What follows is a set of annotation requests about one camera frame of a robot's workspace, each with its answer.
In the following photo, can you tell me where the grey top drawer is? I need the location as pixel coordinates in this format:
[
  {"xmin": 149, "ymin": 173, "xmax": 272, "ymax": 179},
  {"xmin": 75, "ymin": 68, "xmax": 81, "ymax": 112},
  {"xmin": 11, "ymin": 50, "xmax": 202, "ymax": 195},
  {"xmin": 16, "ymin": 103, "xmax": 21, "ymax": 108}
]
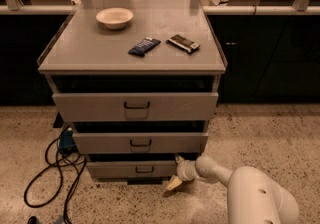
[{"xmin": 53, "ymin": 93, "xmax": 218, "ymax": 122}]

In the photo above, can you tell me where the white ceramic bowl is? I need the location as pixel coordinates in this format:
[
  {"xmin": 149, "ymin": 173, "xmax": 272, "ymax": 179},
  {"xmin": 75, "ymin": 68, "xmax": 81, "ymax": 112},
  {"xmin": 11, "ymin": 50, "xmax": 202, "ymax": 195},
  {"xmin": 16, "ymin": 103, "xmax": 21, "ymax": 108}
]
[{"xmin": 96, "ymin": 8, "xmax": 134, "ymax": 30}]

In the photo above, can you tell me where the black chocolate bar wrapper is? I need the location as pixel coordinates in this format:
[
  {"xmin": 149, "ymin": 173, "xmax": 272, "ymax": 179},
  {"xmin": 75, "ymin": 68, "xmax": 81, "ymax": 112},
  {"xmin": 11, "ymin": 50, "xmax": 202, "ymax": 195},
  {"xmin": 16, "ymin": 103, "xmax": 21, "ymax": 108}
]
[{"xmin": 166, "ymin": 34, "xmax": 200, "ymax": 54}]

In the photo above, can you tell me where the grey middle drawer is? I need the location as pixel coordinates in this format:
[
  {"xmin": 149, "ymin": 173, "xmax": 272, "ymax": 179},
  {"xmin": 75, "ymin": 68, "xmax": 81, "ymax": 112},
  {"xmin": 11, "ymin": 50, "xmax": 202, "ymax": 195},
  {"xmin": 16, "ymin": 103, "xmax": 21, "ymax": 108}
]
[{"xmin": 73, "ymin": 132, "xmax": 208, "ymax": 154}]

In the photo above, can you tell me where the blue snack bar wrapper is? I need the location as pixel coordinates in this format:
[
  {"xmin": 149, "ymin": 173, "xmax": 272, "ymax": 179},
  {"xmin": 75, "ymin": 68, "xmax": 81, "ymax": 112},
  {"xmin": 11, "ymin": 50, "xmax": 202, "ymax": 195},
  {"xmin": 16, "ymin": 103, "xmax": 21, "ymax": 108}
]
[{"xmin": 128, "ymin": 37, "xmax": 161, "ymax": 57}]

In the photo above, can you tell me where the white horizontal rail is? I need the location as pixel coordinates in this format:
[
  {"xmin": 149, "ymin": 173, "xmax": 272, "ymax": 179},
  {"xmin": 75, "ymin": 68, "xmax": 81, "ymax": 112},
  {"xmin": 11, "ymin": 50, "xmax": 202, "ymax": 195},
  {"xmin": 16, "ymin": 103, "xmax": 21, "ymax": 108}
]
[{"xmin": 0, "ymin": 5, "xmax": 320, "ymax": 16}]

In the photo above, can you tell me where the blue power box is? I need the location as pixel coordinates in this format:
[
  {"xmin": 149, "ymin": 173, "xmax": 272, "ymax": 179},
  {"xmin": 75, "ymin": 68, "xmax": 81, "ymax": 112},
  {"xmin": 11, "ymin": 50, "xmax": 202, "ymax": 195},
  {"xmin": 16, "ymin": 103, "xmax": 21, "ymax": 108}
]
[{"xmin": 58, "ymin": 128, "xmax": 77, "ymax": 154}]

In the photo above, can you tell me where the grey drawer cabinet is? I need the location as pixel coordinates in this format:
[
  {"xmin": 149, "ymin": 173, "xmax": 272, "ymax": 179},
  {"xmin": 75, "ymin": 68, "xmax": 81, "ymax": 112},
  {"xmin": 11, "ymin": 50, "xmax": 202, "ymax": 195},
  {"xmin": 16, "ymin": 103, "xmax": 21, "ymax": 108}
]
[{"xmin": 39, "ymin": 0, "xmax": 226, "ymax": 183}]

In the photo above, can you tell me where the grey drawer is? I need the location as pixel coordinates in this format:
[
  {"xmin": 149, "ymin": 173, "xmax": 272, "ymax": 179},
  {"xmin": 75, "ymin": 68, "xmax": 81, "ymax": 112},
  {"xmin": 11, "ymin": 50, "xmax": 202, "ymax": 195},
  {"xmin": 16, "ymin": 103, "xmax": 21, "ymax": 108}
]
[
  {"xmin": 53, "ymin": 93, "xmax": 218, "ymax": 122},
  {"xmin": 87, "ymin": 161, "xmax": 176, "ymax": 179},
  {"xmin": 73, "ymin": 132, "xmax": 208, "ymax": 154}
]

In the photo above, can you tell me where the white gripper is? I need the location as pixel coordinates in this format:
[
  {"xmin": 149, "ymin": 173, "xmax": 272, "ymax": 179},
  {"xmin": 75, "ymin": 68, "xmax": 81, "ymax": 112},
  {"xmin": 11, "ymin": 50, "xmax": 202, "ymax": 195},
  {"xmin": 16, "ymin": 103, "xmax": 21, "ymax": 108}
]
[{"xmin": 166, "ymin": 154, "xmax": 199, "ymax": 191}]

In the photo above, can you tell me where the grey bottom drawer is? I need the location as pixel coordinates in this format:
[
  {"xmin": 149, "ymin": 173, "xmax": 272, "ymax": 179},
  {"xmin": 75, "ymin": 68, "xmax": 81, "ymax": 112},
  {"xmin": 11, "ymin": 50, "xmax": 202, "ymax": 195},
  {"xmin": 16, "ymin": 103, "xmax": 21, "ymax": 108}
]
[{"xmin": 87, "ymin": 161, "xmax": 176, "ymax": 179}]

